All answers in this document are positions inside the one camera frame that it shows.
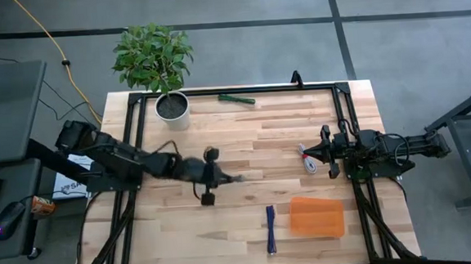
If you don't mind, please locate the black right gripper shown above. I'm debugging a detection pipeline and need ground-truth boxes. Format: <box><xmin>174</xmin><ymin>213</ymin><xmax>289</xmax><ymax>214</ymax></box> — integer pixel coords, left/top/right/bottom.
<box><xmin>302</xmin><ymin>123</ymin><xmax>349</xmax><ymax>181</ymax></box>

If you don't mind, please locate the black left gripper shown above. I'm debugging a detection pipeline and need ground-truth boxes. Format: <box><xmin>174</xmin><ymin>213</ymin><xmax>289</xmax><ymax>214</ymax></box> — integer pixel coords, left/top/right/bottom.
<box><xmin>169</xmin><ymin>144</ymin><xmax>247</xmax><ymax>208</ymax></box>

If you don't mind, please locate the white USB-C cable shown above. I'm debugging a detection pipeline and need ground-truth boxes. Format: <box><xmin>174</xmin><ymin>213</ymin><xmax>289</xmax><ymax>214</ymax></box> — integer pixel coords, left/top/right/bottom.
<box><xmin>296</xmin><ymin>142</ymin><xmax>318</xmax><ymax>176</ymax></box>

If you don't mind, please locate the blue braided USB-C cable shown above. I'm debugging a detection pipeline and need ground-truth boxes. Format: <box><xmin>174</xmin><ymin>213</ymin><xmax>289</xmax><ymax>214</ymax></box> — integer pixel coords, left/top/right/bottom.
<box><xmin>264</xmin><ymin>204</ymin><xmax>278</xmax><ymax>256</ymax></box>

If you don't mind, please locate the orange plastic bin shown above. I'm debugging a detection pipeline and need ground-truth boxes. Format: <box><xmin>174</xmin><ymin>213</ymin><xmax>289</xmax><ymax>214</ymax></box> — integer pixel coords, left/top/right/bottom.
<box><xmin>287</xmin><ymin>194</ymin><xmax>347</xmax><ymax>242</ymax></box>

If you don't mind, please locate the white plant pot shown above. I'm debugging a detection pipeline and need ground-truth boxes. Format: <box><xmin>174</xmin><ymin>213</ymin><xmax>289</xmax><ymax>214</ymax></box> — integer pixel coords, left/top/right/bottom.
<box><xmin>153</xmin><ymin>89</ymin><xmax>192</xmax><ymax>133</ymax></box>

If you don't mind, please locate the green leafy plant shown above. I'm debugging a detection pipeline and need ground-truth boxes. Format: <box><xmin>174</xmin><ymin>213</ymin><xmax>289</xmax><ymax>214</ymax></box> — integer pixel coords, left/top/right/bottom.
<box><xmin>109</xmin><ymin>20</ymin><xmax>197</xmax><ymax>98</ymax></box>

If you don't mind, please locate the white printed paper sheet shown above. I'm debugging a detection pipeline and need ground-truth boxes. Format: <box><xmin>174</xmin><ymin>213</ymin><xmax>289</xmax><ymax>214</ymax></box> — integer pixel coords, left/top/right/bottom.
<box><xmin>50</xmin><ymin>152</ymin><xmax>97</xmax><ymax>200</ymax></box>

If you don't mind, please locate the black computer mouse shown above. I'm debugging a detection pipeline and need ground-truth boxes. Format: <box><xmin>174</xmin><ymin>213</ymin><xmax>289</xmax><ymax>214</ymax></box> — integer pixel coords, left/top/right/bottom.
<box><xmin>0</xmin><ymin>200</ymin><xmax>29</xmax><ymax>241</ymax></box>

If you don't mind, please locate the dark grey desk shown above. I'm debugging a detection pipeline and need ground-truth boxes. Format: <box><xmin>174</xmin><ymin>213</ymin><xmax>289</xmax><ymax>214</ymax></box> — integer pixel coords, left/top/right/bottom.
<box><xmin>0</xmin><ymin>59</ymin><xmax>60</xmax><ymax>262</ymax></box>

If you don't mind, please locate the black clamp mount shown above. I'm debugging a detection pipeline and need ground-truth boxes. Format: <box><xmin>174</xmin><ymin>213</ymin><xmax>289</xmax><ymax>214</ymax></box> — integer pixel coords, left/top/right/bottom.
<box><xmin>289</xmin><ymin>69</ymin><xmax>305</xmax><ymax>89</ymax></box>

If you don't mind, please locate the black aluminium table frame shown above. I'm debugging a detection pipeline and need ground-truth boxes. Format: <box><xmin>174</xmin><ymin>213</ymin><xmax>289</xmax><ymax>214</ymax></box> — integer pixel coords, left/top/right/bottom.
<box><xmin>63</xmin><ymin>74</ymin><xmax>423</xmax><ymax>264</ymax></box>

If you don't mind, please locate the grey metal table frame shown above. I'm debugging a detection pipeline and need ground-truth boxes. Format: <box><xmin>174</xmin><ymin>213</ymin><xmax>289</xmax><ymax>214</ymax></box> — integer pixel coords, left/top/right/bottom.
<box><xmin>422</xmin><ymin>81</ymin><xmax>471</xmax><ymax>211</ymax></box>

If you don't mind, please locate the thin black floor cable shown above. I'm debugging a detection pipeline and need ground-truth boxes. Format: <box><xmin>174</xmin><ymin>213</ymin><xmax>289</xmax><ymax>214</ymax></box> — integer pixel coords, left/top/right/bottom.
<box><xmin>0</xmin><ymin>45</ymin><xmax>96</xmax><ymax>131</ymax></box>

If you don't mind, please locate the yellow extension cable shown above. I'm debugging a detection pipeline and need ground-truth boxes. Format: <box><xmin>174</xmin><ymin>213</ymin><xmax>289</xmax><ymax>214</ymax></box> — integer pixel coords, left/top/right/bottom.
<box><xmin>11</xmin><ymin>0</ymin><xmax>104</xmax><ymax>130</ymax></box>

